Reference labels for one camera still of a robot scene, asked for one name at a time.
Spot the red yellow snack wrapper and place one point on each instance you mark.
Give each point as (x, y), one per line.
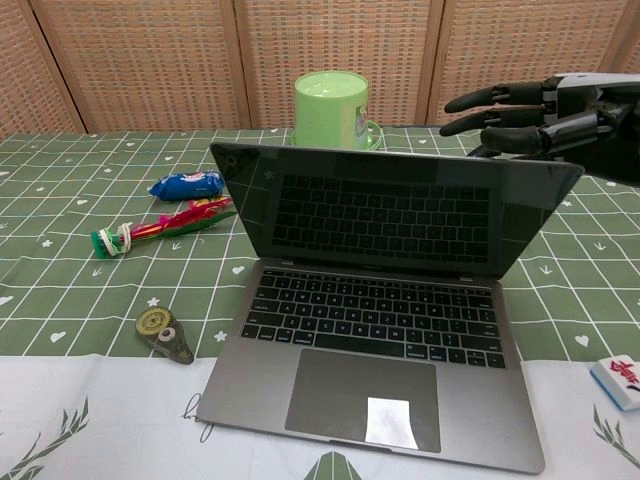
(170, 222)

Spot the green grid deer tablecloth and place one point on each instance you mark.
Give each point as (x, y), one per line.
(100, 400)

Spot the blue snack packet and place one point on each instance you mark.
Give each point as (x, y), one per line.
(187, 186)

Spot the green upturned plastic bucket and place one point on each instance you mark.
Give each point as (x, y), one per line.
(327, 110)

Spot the olive correction tape dispenser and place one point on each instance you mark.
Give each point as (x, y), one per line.
(162, 332)

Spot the woven bamboo folding screen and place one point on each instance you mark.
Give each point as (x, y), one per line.
(150, 60)

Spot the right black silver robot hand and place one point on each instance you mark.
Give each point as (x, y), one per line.
(575, 125)

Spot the silver open laptop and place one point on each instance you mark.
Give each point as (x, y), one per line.
(370, 310)

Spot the white mahjong tile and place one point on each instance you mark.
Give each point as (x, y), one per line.
(620, 382)

